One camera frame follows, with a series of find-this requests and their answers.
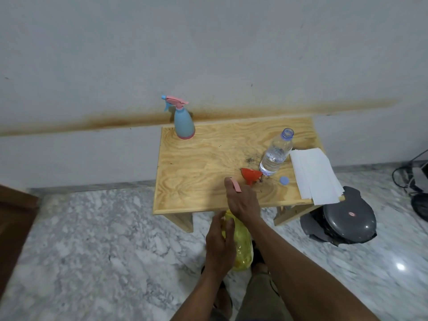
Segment person's right forearm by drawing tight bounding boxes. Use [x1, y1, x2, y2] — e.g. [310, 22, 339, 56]
[248, 219, 380, 321]

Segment brown wooden door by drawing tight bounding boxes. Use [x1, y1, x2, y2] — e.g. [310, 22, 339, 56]
[0, 184, 41, 299]

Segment small wooden table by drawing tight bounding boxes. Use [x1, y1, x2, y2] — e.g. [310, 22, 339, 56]
[153, 115, 346, 233]

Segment grey lidded waste bin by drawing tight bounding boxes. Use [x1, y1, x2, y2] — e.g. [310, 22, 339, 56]
[322, 186, 378, 245]

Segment blue spray bottle pink trigger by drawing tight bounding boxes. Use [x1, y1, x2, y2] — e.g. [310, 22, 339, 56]
[161, 95, 196, 140]

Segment white paper sheets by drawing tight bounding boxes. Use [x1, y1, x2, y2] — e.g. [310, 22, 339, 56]
[289, 148, 345, 206]

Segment black cables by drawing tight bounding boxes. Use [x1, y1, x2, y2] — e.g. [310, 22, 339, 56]
[392, 158, 428, 198]

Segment person's left forearm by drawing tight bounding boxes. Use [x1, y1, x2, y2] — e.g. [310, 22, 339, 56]
[171, 267, 228, 321]

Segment black rounded object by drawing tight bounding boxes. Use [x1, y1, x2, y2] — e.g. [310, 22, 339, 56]
[411, 193, 428, 223]

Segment person's right hand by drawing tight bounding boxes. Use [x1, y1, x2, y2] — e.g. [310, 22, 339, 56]
[225, 177, 261, 228]

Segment person's left hand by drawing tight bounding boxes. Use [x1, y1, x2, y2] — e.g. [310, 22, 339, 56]
[205, 211, 236, 274]

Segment person's olive trousers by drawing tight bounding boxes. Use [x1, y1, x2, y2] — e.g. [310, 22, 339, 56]
[235, 270, 294, 321]

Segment red plastic funnel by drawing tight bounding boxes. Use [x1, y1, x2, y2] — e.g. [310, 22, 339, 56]
[240, 168, 263, 186]

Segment yellow plastic spray bottle body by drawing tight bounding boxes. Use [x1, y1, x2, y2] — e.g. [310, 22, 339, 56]
[221, 210, 254, 272]

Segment clear plastic water bottle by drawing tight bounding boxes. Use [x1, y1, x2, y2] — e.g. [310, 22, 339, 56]
[259, 128, 295, 176]

